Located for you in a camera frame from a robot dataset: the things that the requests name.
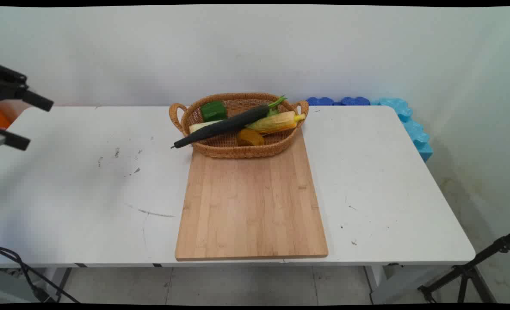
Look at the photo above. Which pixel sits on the orange toy pumpkin slice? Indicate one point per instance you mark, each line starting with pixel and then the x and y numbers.
pixel 249 137

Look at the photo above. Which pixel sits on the long black toy vegetable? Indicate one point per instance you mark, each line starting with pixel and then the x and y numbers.
pixel 229 124

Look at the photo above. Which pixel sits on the woven wicker basket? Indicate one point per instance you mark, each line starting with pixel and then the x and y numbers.
pixel 237 148

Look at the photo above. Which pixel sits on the orange object behind table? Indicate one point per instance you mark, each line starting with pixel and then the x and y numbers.
pixel 0 117

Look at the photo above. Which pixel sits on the white toy radish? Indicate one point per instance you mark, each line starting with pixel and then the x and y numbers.
pixel 199 126

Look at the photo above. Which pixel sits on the wooden cutting board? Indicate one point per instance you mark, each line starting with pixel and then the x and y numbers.
pixel 250 202

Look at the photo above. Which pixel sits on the dark blue foam mat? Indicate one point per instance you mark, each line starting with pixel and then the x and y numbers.
pixel 319 101
pixel 355 101

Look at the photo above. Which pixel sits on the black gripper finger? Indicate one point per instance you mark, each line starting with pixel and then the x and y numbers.
pixel 13 140
pixel 31 99

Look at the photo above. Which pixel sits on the black tripod stand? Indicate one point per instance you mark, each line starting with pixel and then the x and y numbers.
pixel 470 271

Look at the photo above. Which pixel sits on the green toy bell pepper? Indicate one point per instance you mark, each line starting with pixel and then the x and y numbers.
pixel 213 111

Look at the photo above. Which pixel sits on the white table leg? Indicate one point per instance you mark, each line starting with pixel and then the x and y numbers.
pixel 388 284

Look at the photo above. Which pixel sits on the light blue foam mat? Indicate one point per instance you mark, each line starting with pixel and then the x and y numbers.
pixel 414 129

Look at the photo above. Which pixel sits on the yellow toy corn cob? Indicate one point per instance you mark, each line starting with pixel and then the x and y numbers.
pixel 276 122

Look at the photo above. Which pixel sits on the grey table base frame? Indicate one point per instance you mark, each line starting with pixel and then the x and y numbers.
pixel 18 286

